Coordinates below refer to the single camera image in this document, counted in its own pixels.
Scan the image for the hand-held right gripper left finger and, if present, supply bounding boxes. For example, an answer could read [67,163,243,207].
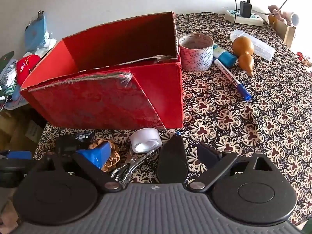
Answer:
[32,143,123,193]

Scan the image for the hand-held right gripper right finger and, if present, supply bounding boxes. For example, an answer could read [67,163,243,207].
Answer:
[186,142,275,193]

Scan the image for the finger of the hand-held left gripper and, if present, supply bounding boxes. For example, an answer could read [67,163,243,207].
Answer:
[0,151,33,167]

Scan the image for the brown pine cone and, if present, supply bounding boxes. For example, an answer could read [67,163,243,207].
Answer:
[88,138,120,173]

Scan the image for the red cardboard box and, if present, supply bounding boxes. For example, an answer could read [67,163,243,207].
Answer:
[19,11,184,130]

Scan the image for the brown cardboard boxes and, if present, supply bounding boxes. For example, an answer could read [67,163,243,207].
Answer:
[0,107,45,152]

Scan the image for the black labelled device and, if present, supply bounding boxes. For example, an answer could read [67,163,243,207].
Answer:
[55,130,94,162]

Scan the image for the metal carabiner clip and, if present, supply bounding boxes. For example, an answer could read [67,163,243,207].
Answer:
[111,150,156,183]

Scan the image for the floral patterned tablecloth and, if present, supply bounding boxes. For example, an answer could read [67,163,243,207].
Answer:
[33,12,312,227]

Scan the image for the small clear tape roll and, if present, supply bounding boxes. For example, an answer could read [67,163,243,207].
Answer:
[129,128,162,154]

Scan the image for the pile of clothes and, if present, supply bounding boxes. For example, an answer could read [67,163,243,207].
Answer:
[0,51,22,103]

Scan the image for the white and blue marker pen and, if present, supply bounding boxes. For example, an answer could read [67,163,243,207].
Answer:
[214,59,252,101]

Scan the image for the large printed tape roll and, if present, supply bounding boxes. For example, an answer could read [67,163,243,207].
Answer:
[178,33,214,72]

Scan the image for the glue bottle with blue cap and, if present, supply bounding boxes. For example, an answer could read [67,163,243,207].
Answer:
[213,43,237,67]

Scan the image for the white plastic bag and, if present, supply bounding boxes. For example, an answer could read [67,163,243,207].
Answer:
[34,38,58,59]

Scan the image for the golden brown gourd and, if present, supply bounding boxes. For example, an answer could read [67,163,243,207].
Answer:
[232,36,255,76]

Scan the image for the clear plastic case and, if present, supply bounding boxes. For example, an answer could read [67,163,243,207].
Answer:
[230,29,275,61]

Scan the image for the blue fabric bag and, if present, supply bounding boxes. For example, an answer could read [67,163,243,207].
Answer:
[24,10,48,54]

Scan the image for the small red trinket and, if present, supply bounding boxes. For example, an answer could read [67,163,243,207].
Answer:
[296,52,312,67]

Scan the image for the white power strip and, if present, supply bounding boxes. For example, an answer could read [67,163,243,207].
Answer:
[225,9,264,27]

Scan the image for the gold cardboard box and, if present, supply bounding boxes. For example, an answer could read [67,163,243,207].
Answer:
[268,13,296,49]

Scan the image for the black charger adapter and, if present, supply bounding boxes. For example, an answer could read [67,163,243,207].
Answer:
[240,0,252,18]

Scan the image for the pink brown plush toy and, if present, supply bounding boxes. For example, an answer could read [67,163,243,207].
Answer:
[268,4,289,26]

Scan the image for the white cup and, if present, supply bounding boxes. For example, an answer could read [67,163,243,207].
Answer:
[286,12,300,27]

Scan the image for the black power cable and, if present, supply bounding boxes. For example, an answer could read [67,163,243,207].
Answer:
[199,12,234,26]

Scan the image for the thin black charger cable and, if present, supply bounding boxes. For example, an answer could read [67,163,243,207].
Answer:
[234,0,251,25]

